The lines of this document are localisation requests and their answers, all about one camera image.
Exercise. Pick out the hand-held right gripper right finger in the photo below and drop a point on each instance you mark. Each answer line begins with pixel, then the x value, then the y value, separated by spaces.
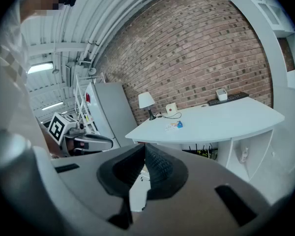
pixel 199 205

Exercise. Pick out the white metal rack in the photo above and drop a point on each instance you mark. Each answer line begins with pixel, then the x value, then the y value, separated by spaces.
pixel 79 102

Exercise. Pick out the white table lamp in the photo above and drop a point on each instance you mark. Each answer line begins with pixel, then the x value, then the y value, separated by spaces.
pixel 146 101

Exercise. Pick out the white shelf unit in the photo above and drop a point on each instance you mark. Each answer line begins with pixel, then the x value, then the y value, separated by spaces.
pixel 260 13

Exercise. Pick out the white pen holder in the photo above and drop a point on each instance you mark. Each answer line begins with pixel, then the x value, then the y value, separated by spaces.
pixel 221 95

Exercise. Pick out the white desk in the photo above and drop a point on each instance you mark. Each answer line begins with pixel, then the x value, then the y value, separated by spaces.
pixel 211 122

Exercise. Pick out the white ceiling pipes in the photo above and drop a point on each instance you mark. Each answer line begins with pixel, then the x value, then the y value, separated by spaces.
pixel 108 21

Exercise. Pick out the white bottle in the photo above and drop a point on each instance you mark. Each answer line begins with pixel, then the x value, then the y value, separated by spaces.
pixel 244 155

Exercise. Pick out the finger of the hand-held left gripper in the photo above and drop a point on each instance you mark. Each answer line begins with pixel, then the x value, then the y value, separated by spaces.
pixel 98 142

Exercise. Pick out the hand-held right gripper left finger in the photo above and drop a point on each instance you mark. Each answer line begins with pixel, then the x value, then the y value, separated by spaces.
pixel 83 181

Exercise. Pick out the person's torso in white shirt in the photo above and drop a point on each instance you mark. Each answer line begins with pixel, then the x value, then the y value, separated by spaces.
pixel 5 95

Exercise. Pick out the small colourful packet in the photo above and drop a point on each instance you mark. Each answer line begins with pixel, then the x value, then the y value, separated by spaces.
pixel 174 126

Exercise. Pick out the black keyboard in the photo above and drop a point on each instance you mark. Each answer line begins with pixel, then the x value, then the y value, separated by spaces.
pixel 233 98

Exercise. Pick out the ceiling light panel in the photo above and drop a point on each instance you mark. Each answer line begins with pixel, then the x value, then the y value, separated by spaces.
pixel 40 67

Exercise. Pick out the cream box with red button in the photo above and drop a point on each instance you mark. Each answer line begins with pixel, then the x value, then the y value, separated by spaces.
pixel 171 108

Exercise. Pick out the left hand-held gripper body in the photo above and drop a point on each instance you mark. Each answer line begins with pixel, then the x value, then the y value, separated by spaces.
pixel 57 128

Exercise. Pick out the grey cabinet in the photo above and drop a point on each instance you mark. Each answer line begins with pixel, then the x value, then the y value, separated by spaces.
pixel 110 112

